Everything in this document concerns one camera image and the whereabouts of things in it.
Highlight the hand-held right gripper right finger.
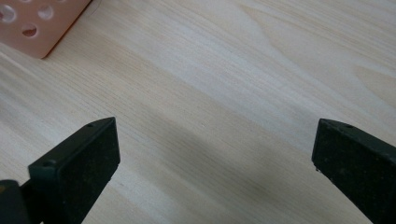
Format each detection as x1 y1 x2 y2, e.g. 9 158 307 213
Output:
311 118 396 224

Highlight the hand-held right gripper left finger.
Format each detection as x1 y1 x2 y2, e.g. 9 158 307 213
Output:
20 116 121 224

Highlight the orange rack with round holes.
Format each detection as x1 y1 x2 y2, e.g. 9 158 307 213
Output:
0 0 93 60

